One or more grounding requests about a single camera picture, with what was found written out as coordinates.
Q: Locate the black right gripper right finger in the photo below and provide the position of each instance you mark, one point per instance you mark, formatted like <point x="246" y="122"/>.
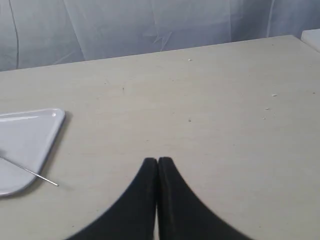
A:
<point x="182" y="215"/>

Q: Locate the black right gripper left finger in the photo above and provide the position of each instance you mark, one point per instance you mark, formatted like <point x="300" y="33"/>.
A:
<point x="132" y="216"/>

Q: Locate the thin metal skewer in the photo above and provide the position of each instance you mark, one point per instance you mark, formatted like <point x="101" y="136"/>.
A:
<point x="37" y="176"/>

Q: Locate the white plastic tray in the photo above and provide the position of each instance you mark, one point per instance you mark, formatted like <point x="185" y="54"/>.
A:
<point x="26" y="139"/>

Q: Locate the white backdrop curtain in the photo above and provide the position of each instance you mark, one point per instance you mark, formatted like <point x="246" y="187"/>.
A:
<point x="36" y="33"/>

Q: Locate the white box at table edge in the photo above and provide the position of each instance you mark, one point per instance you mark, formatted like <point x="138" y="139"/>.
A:
<point x="311" y="38"/>

